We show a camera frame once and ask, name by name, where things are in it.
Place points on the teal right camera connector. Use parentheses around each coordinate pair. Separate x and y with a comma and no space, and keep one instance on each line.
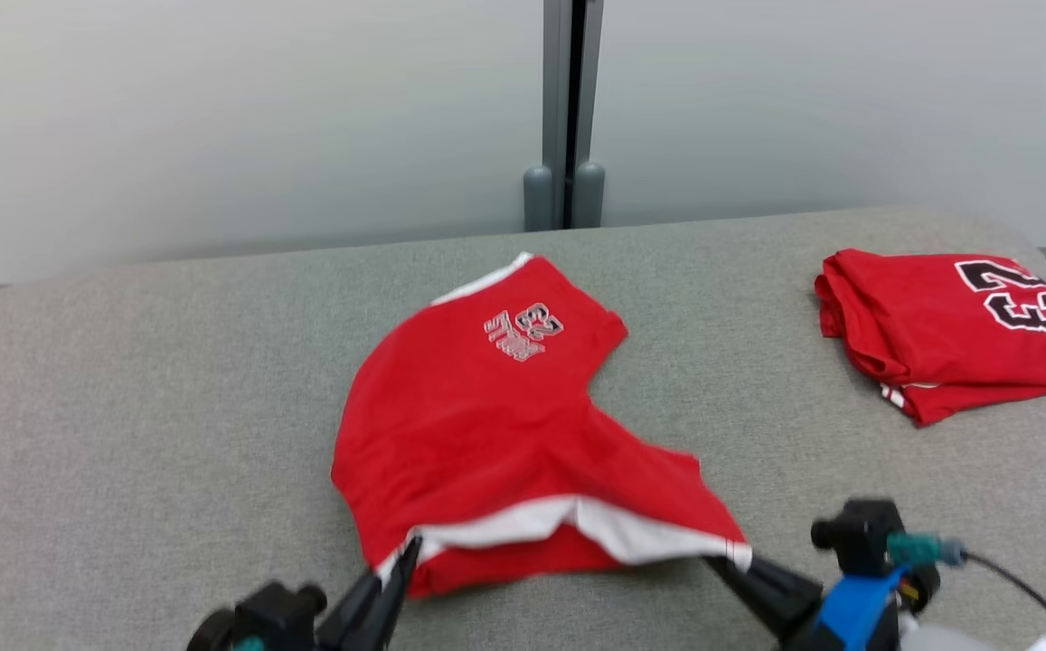
(920,549)

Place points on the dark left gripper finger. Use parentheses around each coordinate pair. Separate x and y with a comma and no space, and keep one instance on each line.
(391,597)
(346,624)

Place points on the grey cylindrical post foot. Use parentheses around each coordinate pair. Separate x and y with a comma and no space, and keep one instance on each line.
(588,196)
(538,199)

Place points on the grey metal partition post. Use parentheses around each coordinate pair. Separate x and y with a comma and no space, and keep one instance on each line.
(560,81)

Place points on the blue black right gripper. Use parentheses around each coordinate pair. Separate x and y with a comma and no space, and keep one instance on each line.
(857,610)

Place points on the teal camera connector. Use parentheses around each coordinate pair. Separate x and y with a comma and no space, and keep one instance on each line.
(248,644)
(920,549)

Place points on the teal left camera connector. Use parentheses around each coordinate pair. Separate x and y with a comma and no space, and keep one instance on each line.
(248,644)

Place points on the red shorts white trim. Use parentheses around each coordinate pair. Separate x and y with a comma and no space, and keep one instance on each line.
(486,434)

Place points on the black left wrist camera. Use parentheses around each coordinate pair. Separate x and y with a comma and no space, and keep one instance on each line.
(269,615)

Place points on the red jersey shirt white sleeves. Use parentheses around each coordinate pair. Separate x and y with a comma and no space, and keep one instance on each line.
(938,325)

